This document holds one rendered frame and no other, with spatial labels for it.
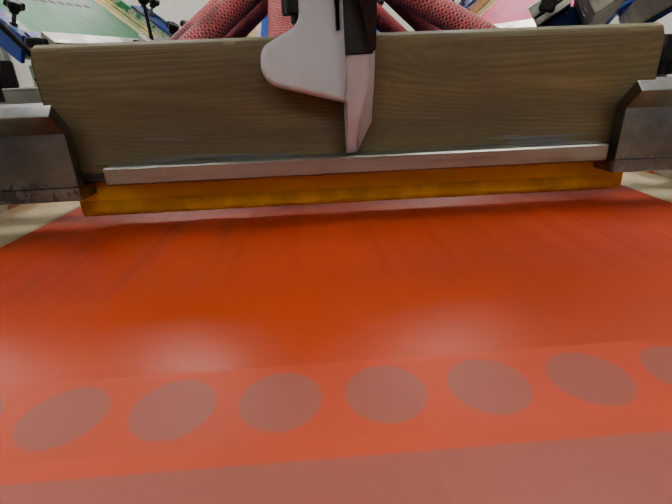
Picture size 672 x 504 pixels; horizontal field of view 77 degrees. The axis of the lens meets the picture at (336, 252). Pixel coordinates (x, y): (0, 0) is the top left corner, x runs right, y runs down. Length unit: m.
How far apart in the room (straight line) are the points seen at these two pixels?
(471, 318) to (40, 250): 0.23
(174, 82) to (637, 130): 0.27
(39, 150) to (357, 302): 0.20
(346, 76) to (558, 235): 0.14
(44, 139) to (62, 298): 0.10
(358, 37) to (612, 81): 0.16
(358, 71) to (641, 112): 0.17
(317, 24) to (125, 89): 0.11
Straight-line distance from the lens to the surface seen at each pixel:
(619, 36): 0.31
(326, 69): 0.24
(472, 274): 0.19
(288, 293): 0.18
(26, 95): 0.56
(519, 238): 0.24
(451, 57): 0.27
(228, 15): 0.93
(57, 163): 0.29
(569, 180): 0.33
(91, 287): 0.22
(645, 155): 0.32
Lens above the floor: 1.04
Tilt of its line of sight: 22 degrees down
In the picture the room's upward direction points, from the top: 2 degrees counter-clockwise
